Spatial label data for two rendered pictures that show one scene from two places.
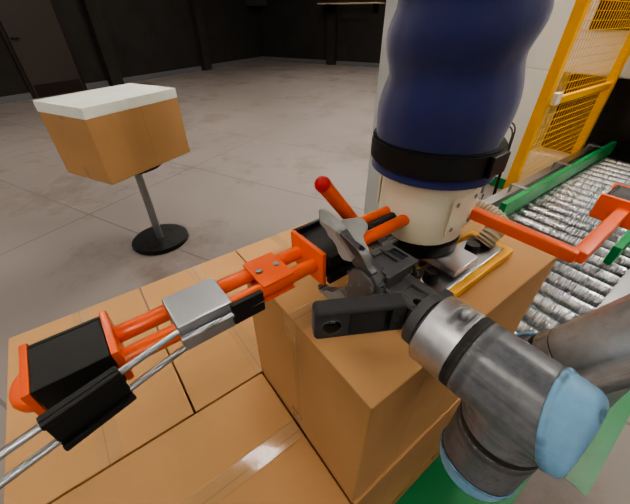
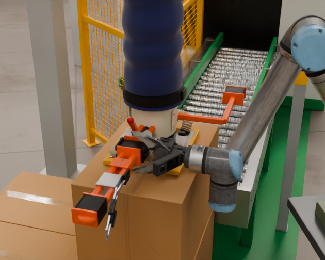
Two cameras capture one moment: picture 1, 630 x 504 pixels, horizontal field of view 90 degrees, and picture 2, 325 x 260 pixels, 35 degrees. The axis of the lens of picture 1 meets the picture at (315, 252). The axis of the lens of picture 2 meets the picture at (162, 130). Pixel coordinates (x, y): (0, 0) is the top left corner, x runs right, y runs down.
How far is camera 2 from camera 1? 1.30 m
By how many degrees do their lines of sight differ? 32
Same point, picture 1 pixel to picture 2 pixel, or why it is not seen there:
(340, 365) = (160, 197)
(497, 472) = (227, 191)
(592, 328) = (233, 140)
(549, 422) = (231, 161)
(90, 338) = (92, 197)
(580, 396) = (234, 152)
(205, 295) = (110, 177)
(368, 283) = (164, 151)
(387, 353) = (174, 187)
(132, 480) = not seen: outside the picture
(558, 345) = not seen: hidden behind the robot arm
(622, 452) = (302, 247)
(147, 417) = not seen: outside the picture
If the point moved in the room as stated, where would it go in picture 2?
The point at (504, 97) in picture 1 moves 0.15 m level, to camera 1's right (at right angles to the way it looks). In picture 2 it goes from (179, 69) to (211, 61)
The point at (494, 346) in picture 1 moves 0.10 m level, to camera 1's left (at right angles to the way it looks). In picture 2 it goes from (212, 150) to (188, 160)
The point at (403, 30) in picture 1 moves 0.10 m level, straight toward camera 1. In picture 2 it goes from (137, 53) to (148, 63)
